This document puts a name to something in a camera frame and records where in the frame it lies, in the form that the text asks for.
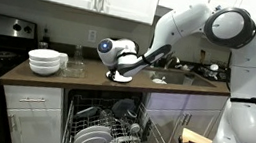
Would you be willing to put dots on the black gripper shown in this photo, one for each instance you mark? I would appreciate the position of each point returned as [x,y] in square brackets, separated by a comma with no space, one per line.
[110,74]

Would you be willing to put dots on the white round plate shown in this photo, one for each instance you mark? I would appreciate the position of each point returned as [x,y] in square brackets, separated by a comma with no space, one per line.
[122,78]

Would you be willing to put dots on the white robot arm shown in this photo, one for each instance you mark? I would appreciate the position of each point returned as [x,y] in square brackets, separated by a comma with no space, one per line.
[253,116]

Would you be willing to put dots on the dark plastic food container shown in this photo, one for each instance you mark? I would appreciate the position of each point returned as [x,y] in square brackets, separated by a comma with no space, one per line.
[123,107]

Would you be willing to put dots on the clear glass bottle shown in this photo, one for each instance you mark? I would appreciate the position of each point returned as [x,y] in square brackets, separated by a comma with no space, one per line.
[79,54]

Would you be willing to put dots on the clear glass container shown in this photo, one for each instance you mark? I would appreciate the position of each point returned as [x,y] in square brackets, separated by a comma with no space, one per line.
[73,71]

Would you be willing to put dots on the grey blue container lid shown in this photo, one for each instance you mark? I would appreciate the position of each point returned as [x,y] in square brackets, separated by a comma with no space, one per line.
[87,112]

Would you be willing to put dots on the white mug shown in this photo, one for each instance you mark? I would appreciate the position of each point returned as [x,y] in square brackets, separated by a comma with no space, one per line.
[63,61]

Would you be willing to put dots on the white cup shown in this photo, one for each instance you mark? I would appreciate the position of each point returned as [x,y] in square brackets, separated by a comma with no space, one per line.
[135,128]

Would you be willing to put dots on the chrome faucet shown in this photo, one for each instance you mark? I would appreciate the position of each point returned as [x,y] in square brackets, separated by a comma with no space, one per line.
[170,61]

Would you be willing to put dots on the white ceramic bowl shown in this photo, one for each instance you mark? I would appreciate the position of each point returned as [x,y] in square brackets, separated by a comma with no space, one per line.
[44,63]
[44,70]
[43,54]

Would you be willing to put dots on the stainless steel sink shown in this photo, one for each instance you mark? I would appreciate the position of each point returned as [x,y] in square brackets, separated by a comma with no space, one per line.
[177,77]

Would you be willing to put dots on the dark bottle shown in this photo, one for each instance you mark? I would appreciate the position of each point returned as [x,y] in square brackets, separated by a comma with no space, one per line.
[46,38]

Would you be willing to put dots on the white cabinet drawer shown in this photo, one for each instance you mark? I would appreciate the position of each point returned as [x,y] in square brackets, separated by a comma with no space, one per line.
[34,93]

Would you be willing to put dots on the white lower cabinet door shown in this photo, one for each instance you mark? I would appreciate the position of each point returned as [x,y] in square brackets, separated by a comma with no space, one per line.
[39,129]

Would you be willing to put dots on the black dish drying rack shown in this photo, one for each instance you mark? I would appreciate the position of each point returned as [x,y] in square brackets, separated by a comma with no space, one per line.
[213,73]

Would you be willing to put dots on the white wall outlet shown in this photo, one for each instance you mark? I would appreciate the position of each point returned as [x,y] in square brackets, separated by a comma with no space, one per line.
[92,35]

